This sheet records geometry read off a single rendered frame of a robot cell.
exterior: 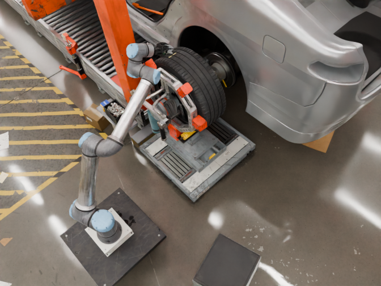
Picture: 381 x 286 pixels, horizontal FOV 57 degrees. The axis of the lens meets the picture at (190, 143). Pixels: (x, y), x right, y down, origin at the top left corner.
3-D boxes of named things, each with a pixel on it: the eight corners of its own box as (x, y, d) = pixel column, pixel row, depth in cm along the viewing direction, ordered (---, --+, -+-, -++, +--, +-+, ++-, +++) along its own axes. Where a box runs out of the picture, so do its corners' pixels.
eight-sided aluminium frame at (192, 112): (199, 139, 286) (196, 93, 241) (193, 143, 283) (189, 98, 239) (157, 104, 311) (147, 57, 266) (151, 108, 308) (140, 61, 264)
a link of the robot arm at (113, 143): (109, 161, 213) (160, 67, 224) (92, 153, 216) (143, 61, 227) (115, 165, 224) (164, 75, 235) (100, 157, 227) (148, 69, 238)
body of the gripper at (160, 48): (168, 57, 242) (154, 57, 234) (160, 53, 247) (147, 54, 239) (169, 46, 238) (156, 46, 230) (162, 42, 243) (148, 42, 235)
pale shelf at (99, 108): (138, 124, 319) (137, 122, 317) (123, 135, 313) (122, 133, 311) (111, 100, 339) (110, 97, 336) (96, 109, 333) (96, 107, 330)
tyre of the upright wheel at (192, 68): (232, 81, 245) (170, 29, 267) (208, 99, 237) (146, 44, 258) (221, 129, 303) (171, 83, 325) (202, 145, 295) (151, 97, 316)
